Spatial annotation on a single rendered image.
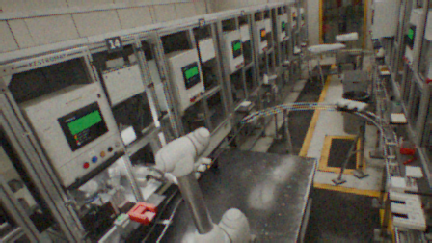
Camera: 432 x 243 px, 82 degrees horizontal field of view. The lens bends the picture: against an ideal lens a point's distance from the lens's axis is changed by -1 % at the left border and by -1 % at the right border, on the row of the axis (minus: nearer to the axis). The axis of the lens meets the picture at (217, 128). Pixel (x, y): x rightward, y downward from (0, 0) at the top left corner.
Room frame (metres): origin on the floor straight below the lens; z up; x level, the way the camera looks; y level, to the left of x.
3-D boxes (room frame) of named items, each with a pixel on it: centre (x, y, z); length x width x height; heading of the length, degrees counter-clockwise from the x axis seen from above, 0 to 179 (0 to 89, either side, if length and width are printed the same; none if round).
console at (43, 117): (1.38, 0.85, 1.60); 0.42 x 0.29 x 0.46; 149
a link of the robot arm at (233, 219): (1.17, 0.01, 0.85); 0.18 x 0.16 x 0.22; 126
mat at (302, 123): (5.42, -2.31, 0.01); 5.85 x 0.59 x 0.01; 149
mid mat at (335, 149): (2.92, -1.67, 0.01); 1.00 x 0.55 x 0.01; 149
